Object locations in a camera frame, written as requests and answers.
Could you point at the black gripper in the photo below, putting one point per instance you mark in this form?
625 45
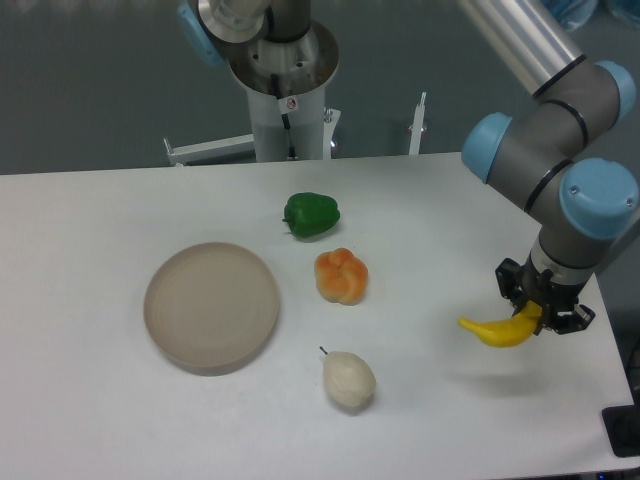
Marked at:
561 310

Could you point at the yellow toy banana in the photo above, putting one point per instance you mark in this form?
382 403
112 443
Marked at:
505 333

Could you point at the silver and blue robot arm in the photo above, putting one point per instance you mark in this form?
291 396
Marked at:
582 205

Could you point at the beige round plate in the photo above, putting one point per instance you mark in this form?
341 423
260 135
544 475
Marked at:
211 308

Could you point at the black device at table edge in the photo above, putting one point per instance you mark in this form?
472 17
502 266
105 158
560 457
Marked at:
622 427

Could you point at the orange toy bread roll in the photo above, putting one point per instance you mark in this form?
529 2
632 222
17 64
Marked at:
341 277

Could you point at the white toy pear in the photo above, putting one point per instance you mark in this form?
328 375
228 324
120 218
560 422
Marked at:
348 380

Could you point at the green toy bell pepper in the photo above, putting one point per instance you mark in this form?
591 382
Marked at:
308 214

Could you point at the blue plastic bag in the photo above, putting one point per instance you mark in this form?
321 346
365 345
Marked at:
574 14

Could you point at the white right metal bracket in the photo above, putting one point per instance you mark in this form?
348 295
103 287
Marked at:
418 126

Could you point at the white metal bracket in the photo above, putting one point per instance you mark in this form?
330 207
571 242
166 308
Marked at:
418 126
224 151

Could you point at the white left metal bracket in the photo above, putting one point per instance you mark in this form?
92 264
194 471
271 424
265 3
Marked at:
224 151

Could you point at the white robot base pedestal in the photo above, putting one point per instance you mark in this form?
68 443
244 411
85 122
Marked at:
285 84

